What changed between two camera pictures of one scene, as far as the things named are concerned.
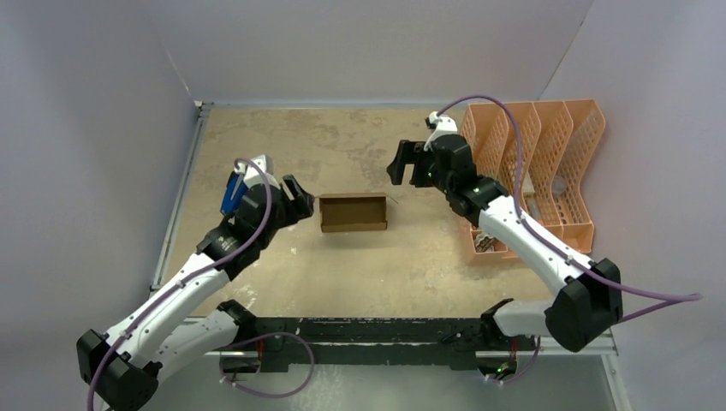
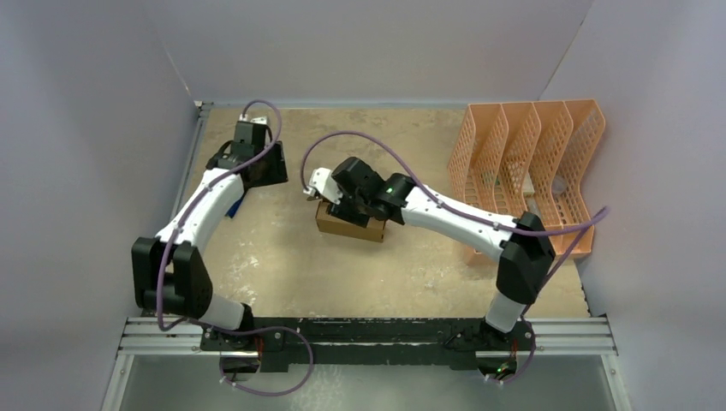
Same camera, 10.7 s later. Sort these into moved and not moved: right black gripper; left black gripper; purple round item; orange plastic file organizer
Moved: left black gripper; right black gripper
Not moved: orange plastic file organizer; purple round item
